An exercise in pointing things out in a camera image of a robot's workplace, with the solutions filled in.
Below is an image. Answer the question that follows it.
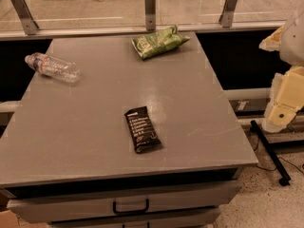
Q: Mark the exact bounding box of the black metal floor bar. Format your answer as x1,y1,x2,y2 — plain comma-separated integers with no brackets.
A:
250,120,291,186

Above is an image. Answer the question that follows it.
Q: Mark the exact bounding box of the middle metal bracket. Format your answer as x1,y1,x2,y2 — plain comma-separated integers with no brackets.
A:
144,0,156,30

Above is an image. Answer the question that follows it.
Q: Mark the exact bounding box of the grey drawer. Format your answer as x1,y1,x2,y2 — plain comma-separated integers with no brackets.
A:
48,208,220,228
8,180,241,223

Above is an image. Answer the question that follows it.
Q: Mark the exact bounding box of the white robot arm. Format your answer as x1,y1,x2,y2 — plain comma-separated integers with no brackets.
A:
258,4,304,133

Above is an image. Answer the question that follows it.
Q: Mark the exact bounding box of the metal bracket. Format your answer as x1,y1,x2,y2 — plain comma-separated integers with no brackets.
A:
219,0,238,28
144,0,156,30
10,0,39,35

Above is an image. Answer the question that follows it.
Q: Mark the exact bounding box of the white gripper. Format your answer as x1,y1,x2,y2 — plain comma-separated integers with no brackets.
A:
258,27,304,133

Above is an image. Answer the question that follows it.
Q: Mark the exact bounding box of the black drawer handle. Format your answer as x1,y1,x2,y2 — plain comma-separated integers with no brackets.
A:
112,199,150,216

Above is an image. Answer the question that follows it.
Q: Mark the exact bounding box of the green jalapeno chip bag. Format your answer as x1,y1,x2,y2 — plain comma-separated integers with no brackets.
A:
132,25,190,60

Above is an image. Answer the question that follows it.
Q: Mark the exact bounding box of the left metal bracket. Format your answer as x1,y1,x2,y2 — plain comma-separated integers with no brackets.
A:
10,0,39,35

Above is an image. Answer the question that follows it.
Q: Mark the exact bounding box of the grey top drawer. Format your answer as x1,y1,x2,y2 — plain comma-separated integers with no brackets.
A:
8,180,241,223

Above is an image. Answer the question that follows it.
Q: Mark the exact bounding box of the cardboard box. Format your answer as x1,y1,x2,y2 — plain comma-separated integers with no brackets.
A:
0,211,47,228

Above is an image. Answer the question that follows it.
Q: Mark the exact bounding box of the clear plastic water bottle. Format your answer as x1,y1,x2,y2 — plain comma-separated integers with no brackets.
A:
25,52,82,84

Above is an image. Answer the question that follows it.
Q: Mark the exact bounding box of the right metal bracket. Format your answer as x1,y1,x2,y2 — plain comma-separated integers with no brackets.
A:
219,0,238,28

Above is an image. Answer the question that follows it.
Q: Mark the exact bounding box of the black floor cable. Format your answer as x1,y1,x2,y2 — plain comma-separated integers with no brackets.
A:
253,136,304,177

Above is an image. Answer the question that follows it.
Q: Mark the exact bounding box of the grey lower drawer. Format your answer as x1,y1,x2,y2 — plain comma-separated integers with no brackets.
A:
48,208,220,228

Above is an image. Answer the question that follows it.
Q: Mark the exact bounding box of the black rxbar chocolate bar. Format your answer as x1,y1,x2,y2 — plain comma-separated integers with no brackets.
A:
124,106,161,154

